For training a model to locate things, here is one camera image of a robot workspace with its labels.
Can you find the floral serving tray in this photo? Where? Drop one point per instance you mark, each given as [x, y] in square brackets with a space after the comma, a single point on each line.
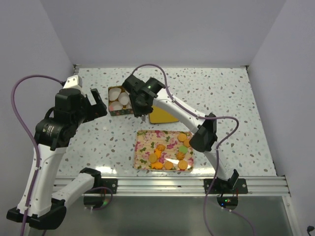
[147, 141]

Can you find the orange fish cookie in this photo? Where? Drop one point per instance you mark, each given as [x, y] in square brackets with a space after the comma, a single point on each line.
[157, 165]

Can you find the swirl shell cookie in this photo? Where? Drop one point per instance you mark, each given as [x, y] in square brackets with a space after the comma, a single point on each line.
[180, 155]

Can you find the orange star cookie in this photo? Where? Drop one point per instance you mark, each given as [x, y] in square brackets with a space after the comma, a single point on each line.
[157, 152]

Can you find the green round cookie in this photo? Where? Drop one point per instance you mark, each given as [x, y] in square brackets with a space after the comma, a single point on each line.
[183, 149]

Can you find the orange round cookie bottom middle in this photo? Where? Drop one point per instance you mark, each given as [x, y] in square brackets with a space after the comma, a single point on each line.
[168, 165]

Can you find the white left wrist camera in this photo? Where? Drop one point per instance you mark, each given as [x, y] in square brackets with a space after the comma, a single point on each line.
[73, 82]

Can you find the floral cookie tin box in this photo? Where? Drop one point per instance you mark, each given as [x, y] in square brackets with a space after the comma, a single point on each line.
[124, 111]

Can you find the orange round cookie bottom right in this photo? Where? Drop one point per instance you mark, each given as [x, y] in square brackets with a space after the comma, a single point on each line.
[182, 165]

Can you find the aluminium front rail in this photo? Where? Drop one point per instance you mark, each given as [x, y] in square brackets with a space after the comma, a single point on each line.
[194, 186]

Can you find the gold tin lid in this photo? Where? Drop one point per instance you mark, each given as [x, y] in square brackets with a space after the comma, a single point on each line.
[160, 116]

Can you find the white paper cup centre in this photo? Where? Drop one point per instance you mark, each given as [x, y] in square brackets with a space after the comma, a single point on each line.
[123, 98]

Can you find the orange round cookie right edge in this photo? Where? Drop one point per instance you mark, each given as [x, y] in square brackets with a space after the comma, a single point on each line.
[186, 143]

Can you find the tan dotted round cookie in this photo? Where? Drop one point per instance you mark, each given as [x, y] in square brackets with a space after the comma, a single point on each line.
[153, 158]

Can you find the white paper cup bottom left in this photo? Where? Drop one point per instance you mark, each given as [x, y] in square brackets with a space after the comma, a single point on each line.
[115, 106]

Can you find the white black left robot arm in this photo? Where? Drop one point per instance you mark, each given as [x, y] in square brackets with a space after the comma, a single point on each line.
[40, 207]

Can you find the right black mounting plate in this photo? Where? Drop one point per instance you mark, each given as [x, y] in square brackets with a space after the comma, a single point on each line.
[211, 187]

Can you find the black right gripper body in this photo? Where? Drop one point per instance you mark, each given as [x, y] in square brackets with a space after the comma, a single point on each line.
[139, 107]

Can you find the tan scalloped cookie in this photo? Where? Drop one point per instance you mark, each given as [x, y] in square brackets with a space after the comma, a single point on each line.
[160, 147]

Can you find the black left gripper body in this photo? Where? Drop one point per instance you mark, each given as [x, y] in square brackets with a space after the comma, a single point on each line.
[80, 115]

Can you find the orange round cookie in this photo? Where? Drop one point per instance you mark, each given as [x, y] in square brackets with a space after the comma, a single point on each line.
[168, 165]
[182, 137]
[182, 165]

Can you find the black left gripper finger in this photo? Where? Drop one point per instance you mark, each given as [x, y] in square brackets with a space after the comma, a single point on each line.
[98, 110]
[96, 95]

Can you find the white paper cup bottom right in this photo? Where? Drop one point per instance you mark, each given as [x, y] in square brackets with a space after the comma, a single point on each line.
[128, 106]

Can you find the black mounting plate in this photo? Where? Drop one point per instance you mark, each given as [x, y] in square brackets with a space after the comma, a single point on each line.
[108, 186]
[211, 187]

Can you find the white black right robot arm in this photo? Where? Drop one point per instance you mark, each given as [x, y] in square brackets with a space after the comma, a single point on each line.
[203, 127]

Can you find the silver metal tongs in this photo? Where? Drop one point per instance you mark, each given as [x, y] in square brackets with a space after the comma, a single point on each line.
[144, 118]

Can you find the orange round cookie top right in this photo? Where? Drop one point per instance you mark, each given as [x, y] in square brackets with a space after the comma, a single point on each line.
[182, 137]

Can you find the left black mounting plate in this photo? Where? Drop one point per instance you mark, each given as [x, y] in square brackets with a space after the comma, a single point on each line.
[108, 186]

